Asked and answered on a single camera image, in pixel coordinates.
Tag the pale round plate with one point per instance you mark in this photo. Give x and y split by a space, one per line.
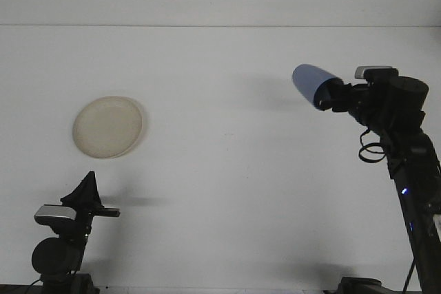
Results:
103 128

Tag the pale blue cup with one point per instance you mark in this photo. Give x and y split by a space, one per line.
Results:
310 82

